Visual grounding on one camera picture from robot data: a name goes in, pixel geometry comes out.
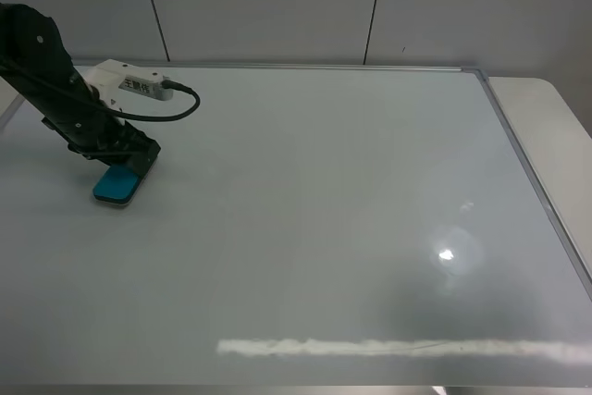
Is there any white whiteboard with aluminium frame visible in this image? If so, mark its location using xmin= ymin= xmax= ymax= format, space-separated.
xmin=1 ymin=68 xmax=591 ymax=386

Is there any blue felt whiteboard eraser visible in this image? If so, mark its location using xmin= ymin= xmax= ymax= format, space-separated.
xmin=92 ymin=165 xmax=142 ymax=205

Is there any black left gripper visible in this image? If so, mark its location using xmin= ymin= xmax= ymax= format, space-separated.
xmin=42 ymin=117 xmax=161 ymax=174

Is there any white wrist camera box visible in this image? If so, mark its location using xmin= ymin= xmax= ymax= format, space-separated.
xmin=82 ymin=59 xmax=173 ymax=109

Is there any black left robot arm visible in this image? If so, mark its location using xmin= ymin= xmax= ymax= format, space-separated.
xmin=1 ymin=4 xmax=160 ymax=177

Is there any black camera cable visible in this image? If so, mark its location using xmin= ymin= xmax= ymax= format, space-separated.
xmin=0 ymin=61 xmax=202 ymax=123

